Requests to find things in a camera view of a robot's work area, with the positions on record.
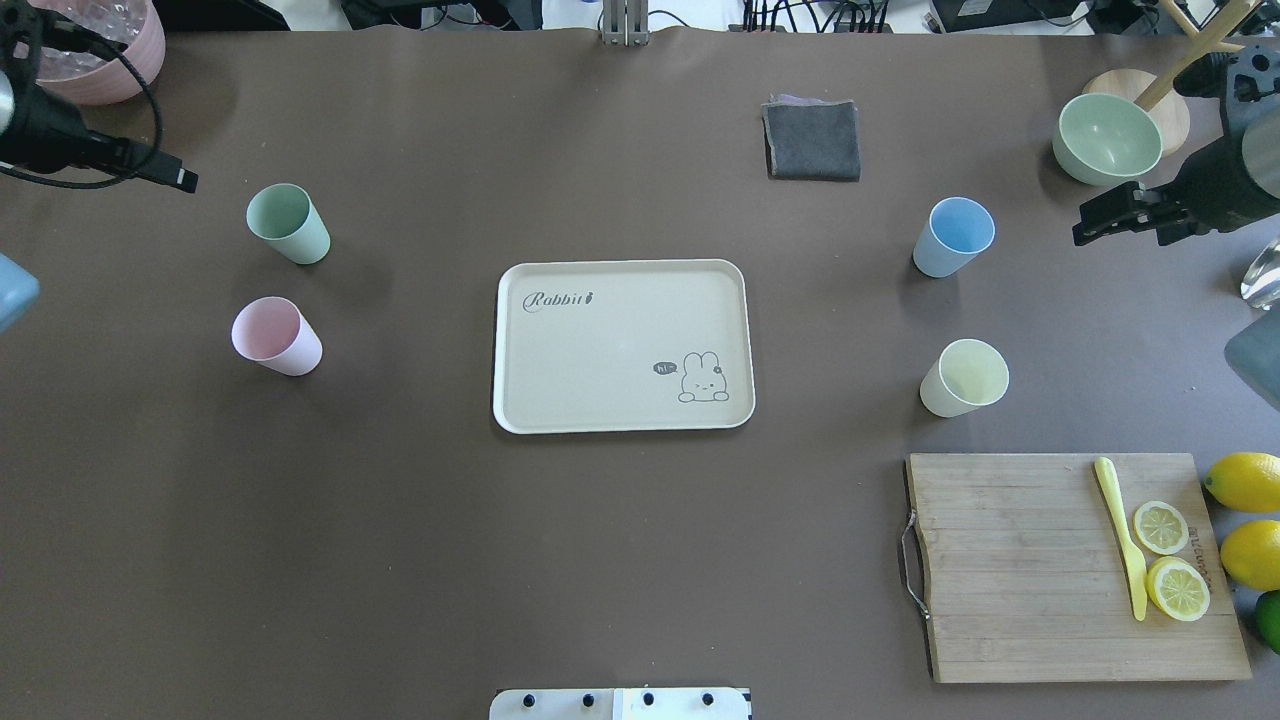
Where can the yellow plastic knife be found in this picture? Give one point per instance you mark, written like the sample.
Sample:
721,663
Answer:
1134,562

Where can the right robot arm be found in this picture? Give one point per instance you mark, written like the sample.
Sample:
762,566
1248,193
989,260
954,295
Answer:
1229,183

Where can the pink plastic cup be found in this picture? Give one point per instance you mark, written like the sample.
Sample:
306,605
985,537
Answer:
272,332

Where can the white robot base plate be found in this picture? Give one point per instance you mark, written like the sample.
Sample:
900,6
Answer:
623,703

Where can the lower whole lemon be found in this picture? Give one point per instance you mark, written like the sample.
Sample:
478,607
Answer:
1250,554

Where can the lemon slice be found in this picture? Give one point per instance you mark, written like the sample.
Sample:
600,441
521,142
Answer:
1176,588
1160,528

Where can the aluminium profile post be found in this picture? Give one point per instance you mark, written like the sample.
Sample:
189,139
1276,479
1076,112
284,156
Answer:
625,23

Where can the green plastic cup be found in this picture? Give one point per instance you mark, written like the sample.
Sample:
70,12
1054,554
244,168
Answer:
285,218

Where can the grey folded cloth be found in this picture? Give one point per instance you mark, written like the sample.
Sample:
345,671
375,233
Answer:
809,139

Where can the wooden stand with base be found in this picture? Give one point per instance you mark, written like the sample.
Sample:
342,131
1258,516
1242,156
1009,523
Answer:
1156,94

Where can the green lime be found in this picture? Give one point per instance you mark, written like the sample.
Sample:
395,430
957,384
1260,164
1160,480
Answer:
1266,619

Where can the wooden cutting board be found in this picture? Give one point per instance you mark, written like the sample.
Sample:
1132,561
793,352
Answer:
1022,580

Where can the pale yellow plastic cup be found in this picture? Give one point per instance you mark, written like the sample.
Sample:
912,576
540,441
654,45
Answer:
968,374

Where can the pink bowl with ice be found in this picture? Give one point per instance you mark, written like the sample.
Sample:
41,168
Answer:
87,80

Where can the clear glass object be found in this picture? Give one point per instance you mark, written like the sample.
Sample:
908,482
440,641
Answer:
1260,283

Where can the whole lemon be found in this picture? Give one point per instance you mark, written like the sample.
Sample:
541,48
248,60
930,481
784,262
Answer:
1245,482
1250,554

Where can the blue plastic cup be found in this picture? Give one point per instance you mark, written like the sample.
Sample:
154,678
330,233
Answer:
957,230

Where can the green bowl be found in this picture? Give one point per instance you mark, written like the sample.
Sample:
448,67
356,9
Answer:
1104,139

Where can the lower lemon slice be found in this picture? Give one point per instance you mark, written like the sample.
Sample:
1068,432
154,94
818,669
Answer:
1176,588

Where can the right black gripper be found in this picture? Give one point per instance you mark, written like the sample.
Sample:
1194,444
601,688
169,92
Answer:
1210,182

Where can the cream rabbit serving tray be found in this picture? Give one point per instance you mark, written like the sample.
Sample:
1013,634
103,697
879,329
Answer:
607,346

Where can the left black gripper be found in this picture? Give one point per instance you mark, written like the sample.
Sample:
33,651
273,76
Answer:
52,132

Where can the upper lemon slice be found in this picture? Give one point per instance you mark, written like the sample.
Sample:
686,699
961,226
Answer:
1160,528

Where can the upper whole lemon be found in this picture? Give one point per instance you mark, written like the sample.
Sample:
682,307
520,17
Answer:
1245,482

